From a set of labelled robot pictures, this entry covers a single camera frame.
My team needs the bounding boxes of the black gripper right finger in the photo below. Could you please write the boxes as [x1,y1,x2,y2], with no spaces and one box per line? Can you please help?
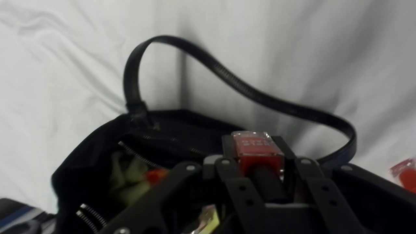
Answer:
[272,135,416,234]

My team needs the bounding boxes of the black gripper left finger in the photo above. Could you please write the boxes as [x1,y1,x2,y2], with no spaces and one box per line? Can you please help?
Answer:
[101,134,266,234]

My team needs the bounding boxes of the yellow cloth bag lining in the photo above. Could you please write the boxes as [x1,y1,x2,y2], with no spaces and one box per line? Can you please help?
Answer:
[108,148,153,206]

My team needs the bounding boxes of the grey blue striped object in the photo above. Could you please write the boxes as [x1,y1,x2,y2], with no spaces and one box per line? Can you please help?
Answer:
[0,197,57,234]

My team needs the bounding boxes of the black handbag with strap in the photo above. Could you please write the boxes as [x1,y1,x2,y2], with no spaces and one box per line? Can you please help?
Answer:
[51,35,359,234]

